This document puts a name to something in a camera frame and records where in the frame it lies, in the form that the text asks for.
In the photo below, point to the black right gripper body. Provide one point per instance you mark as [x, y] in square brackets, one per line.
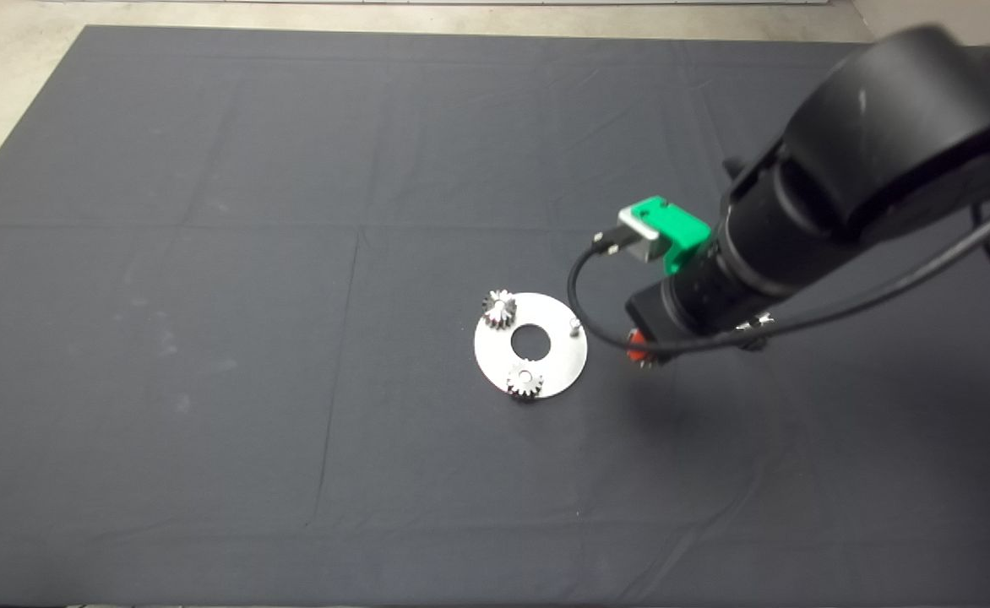
[672, 312]

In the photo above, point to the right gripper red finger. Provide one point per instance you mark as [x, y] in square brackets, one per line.
[637, 344]

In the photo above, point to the large steel gear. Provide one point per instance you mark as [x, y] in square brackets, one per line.
[757, 321]

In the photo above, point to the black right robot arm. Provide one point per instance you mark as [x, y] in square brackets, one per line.
[900, 127]

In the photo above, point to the round metal plate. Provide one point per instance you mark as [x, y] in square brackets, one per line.
[558, 367]

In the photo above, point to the dark table cloth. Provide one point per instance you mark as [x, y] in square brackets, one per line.
[208, 338]

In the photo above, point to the small silver camera box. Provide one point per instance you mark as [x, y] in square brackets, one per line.
[645, 246]

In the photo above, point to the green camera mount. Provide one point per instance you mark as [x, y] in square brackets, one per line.
[672, 228]

